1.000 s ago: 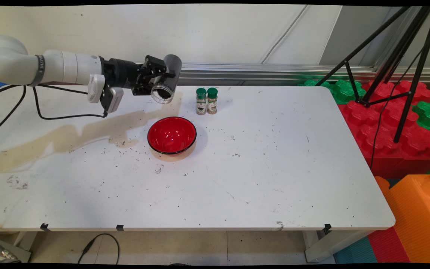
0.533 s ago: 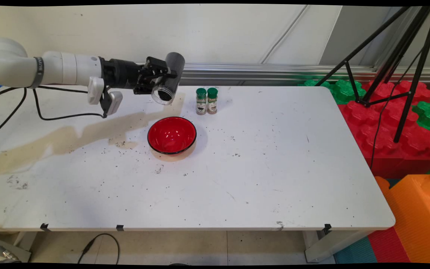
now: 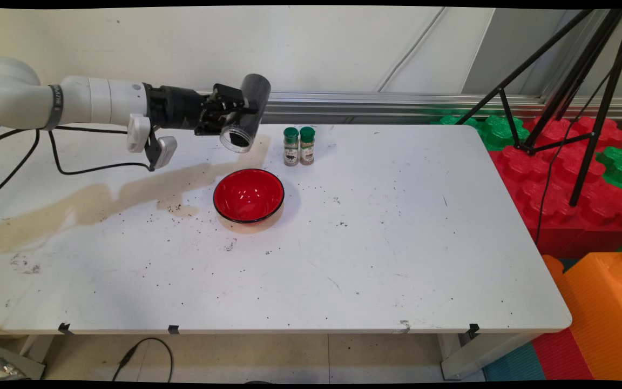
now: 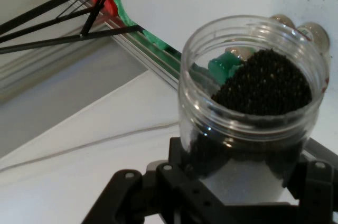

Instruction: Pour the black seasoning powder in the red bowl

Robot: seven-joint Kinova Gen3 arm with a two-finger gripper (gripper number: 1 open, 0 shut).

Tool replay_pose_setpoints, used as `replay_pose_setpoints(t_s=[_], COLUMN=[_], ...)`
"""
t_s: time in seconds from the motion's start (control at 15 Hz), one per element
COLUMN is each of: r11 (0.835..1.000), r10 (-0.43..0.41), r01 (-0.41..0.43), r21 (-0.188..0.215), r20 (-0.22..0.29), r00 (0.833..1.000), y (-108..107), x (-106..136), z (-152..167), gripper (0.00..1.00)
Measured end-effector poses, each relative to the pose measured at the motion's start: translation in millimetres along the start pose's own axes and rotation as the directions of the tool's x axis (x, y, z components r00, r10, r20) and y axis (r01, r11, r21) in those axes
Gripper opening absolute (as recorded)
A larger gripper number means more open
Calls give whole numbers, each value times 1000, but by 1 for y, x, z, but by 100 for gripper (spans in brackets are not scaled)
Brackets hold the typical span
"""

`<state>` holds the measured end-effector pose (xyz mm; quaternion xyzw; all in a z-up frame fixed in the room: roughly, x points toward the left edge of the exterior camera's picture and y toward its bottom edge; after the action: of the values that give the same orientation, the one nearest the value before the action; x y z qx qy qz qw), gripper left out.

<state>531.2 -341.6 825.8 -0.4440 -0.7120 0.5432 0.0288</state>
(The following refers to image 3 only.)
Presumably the cable with metal connectors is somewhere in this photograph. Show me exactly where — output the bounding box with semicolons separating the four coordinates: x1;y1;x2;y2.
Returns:
0;343;25;380

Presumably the teal floor mat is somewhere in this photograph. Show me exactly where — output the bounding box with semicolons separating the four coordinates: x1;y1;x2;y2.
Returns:
483;341;546;381

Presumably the aluminium rail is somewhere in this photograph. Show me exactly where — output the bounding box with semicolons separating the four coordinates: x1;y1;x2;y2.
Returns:
198;89;622;125

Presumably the grey wall cable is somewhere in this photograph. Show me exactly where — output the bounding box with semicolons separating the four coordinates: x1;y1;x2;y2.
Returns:
376;6;447;92

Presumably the black tripod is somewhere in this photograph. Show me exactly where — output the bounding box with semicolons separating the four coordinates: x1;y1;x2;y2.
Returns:
454;8;622;207

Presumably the green capped spice bottle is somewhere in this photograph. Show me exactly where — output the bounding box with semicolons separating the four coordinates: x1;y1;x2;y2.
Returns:
283;128;300;167
299;126;316;166

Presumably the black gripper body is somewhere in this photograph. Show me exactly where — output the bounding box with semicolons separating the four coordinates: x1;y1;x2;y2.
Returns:
145;84;219;135

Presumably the black arm strap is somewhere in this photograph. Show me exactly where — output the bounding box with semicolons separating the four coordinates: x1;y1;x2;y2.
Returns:
46;84;65;131

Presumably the white table leg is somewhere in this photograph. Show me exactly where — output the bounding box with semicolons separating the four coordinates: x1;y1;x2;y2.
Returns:
441;332;538;380
0;334;55;380

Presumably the red floor mat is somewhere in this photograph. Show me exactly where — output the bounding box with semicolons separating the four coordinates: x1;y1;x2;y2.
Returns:
531;327;595;381

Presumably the black floor cable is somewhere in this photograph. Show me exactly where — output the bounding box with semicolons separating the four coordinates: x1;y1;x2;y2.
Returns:
112;338;174;383

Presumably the red bowl with black rim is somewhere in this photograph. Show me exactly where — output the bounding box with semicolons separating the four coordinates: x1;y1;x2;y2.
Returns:
213;169;286;224

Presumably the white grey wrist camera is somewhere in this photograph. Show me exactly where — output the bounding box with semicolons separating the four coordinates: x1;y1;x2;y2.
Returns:
126;113;178;171

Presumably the orange foam block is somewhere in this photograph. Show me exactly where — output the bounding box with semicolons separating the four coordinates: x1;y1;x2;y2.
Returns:
542;250;622;381

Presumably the clear jar with black grains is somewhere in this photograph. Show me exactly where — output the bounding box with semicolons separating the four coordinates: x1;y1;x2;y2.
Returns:
219;74;272;153

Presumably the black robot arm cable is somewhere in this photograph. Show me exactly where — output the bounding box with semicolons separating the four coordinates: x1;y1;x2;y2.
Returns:
0;126;152;202

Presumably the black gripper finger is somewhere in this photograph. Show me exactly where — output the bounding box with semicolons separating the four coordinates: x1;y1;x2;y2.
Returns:
195;112;236;136
211;84;260;116

